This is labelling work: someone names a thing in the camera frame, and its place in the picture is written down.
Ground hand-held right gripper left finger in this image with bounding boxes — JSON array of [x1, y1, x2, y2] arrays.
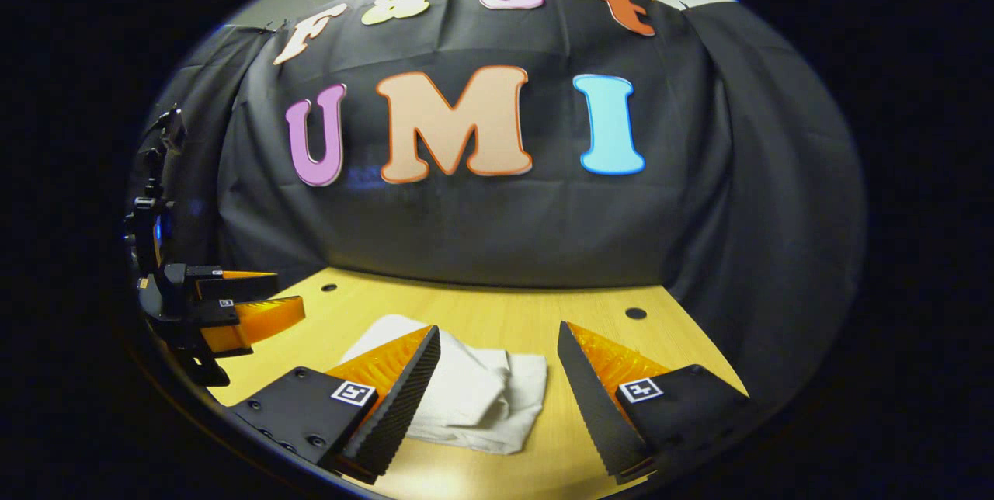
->
[[225, 325, 442, 485]]

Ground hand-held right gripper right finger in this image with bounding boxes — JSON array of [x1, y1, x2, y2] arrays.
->
[[557, 321, 759, 485]]

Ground white jeans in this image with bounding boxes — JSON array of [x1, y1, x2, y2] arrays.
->
[[339, 314, 549, 456]]

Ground black backdrop cloth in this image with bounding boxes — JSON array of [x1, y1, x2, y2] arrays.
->
[[144, 0, 867, 408]]

